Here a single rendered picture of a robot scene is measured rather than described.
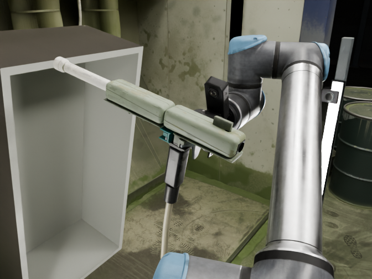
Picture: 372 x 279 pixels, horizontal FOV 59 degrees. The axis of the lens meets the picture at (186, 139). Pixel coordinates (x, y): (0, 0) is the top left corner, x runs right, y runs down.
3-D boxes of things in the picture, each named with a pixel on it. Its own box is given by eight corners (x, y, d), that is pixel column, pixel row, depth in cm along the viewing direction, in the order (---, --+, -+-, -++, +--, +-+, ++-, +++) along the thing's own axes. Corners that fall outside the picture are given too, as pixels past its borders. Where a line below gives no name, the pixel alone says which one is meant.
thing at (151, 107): (223, 222, 68) (252, 124, 57) (211, 234, 65) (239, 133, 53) (68, 130, 89) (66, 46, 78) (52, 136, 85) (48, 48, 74)
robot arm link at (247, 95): (237, 78, 93) (234, 112, 97) (216, 88, 83) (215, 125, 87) (269, 82, 88) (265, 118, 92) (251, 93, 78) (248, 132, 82)
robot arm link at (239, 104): (253, 101, 79) (218, 88, 83) (244, 107, 75) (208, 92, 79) (243, 134, 83) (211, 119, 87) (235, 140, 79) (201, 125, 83)
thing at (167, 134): (181, 136, 66) (182, 126, 65) (169, 143, 63) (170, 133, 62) (171, 131, 67) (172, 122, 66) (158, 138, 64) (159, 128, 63)
